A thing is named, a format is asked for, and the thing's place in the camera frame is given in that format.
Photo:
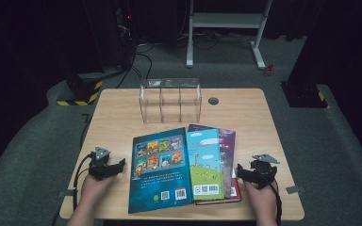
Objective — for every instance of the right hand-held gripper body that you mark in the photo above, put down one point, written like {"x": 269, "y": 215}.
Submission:
{"x": 262, "y": 174}

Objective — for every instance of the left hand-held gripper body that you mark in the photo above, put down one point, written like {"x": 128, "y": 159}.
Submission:
{"x": 100, "y": 166}

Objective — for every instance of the thick white and red book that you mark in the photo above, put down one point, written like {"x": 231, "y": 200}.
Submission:
{"x": 235, "y": 193}

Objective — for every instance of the purple softcover book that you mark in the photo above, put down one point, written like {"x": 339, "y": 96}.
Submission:
{"x": 227, "y": 147}

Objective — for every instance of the light blue hardcover picture book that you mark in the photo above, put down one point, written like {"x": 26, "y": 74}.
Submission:
{"x": 205, "y": 166}

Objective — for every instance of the dark blue picture book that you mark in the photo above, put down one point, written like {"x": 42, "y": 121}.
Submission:
{"x": 160, "y": 175}

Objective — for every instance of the clear acrylic book rack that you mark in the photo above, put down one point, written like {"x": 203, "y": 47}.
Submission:
{"x": 169, "y": 100}

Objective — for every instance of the person's left hand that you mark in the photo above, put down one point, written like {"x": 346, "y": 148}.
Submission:
{"x": 95, "y": 190}

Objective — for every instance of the person's right hand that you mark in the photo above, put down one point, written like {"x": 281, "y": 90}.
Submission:
{"x": 264, "y": 201}

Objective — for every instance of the grey tape piece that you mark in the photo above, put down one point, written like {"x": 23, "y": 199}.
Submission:
{"x": 68, "y": 192}
{"x": 294, "y": 189}

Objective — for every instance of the black yellow striped stand base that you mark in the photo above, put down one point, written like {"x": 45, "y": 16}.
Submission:
{"x": 83, "y": 91}
{"x": 304, "y": 95}

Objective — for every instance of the small red floor object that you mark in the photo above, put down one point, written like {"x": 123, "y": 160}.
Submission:
{"x": 269, "y": 69}

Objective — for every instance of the black computer tower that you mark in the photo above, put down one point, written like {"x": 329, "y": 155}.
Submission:
{"x": 124, "y": 34}

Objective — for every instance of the white metal stand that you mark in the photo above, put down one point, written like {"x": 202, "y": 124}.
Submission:
{"x": 226, "y": 20}

